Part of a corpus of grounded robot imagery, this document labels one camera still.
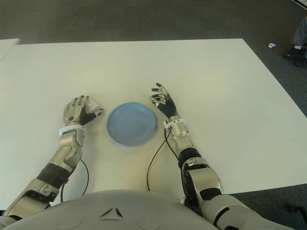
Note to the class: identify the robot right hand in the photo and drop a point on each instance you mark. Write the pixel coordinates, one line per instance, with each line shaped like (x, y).
(169, 106)

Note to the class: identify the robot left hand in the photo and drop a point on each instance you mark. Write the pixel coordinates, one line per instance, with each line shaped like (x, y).
(73, 111)

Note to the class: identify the white charger block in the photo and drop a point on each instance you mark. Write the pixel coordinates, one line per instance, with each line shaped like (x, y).
(93, 105)

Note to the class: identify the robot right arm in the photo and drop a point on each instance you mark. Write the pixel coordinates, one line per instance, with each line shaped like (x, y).
(204, 177)

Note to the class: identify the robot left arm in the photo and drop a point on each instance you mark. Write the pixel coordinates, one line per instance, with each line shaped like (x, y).
(69, 148)

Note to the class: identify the blue round plate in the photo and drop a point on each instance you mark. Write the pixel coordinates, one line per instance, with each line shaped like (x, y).
(131, 123)

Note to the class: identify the white side table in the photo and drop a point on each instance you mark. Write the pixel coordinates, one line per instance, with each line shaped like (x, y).
(6, 46)

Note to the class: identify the grey robot torso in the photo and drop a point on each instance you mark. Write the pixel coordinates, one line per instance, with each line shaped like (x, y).
(120, 210)

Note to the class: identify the small white floor object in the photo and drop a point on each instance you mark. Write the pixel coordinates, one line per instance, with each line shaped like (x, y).
(271, 45)

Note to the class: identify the black shoe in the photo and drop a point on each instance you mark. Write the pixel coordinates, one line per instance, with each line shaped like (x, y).
(293, 52)
(301, 62)

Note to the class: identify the grey trouser leg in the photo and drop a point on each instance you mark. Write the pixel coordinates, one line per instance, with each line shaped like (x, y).
(299, 32)

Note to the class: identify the black chair base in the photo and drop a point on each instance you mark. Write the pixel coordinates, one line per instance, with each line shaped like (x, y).
(297, 210)

